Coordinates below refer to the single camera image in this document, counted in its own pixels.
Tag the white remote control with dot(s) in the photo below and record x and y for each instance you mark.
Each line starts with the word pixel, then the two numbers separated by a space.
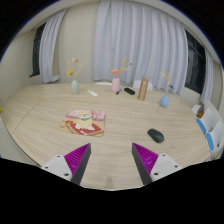
pixel 92 93

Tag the white blue chair near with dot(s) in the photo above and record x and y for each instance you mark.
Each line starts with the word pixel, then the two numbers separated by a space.
pixel 215 138

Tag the white left curtain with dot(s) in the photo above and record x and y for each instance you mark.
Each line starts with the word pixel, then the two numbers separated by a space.
pixel 47 46

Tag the blue vase with dried flowers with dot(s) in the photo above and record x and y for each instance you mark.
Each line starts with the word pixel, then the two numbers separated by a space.
pixel 164 101

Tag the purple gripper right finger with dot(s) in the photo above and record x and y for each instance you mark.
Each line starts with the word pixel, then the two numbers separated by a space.
pixel 152 166

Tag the pink vase with flowers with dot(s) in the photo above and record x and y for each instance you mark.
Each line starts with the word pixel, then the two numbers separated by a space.
pixel 116 74

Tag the white blue chair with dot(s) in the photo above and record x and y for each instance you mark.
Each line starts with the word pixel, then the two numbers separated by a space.
pixel 207 121
pixel 215 138

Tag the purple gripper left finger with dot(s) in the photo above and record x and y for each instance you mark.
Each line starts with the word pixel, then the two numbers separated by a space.
pixel 71 166

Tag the right dark window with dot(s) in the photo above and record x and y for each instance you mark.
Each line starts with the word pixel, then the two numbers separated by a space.
pixel 195 77

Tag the white blue chair far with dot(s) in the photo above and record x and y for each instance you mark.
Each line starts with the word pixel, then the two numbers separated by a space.
pixel 207 121

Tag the left dark window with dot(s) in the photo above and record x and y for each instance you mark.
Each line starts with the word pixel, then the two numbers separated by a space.
pixel 36 50

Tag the white centre curtain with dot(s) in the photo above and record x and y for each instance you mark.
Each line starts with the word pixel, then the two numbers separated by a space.
pixel 148 42

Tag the green vase with yellow flowers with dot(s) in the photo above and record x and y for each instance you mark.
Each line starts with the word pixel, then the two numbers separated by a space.
pixel 73 71

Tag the gold thermos bottle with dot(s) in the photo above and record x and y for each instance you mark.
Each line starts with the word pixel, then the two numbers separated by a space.
pixel 143 88

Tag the black computer mouse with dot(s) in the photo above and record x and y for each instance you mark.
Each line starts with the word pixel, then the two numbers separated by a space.
pixel 156 135

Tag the dark window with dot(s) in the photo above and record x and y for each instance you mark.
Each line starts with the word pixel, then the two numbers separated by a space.
pixel 195 77
pixel 36 50

